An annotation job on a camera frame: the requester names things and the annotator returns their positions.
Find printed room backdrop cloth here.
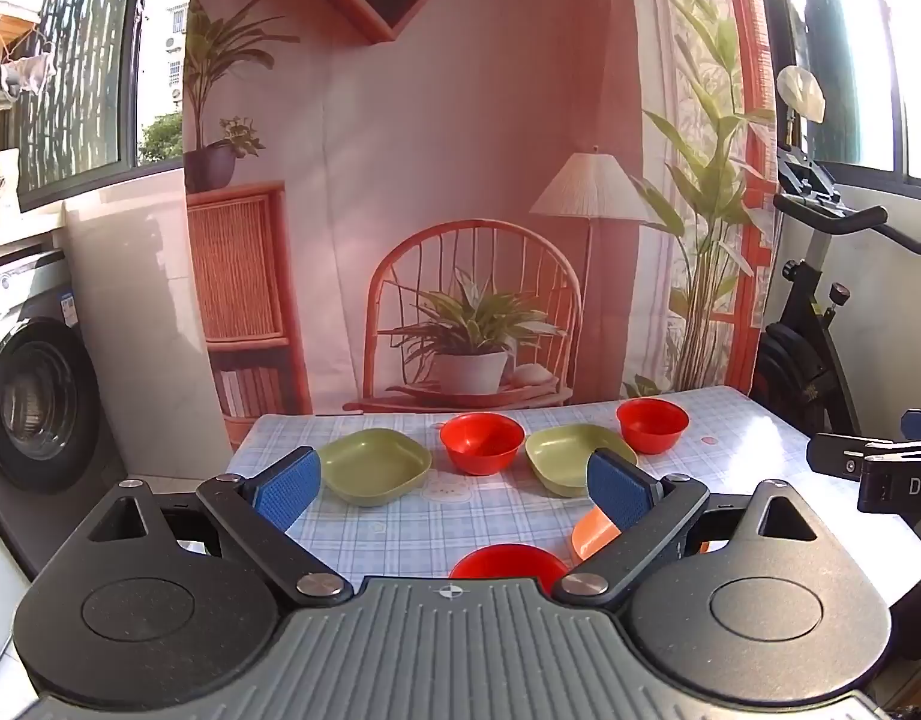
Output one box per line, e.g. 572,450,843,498
182,0,781,422

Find blue plaid tablecloth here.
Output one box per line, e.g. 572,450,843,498
224,385,919,610

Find dark framed window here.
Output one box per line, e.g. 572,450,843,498
760,0,921,192
0,0,188,212

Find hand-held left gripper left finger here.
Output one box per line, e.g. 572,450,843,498
85,446,354,608

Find washing machine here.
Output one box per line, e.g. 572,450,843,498
0,231,135,580

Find black exercise bike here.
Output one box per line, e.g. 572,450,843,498
752,141,921,452

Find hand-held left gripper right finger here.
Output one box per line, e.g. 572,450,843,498
551,448,821,608

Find hanging laundry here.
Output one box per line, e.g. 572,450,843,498
0,41,58,110

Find red plastic bowl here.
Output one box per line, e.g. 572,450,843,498
616,398,691,456
439,412,526,476
449,543,571,583

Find green square plate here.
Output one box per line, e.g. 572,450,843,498
525,424,640,499
317,427,432,508

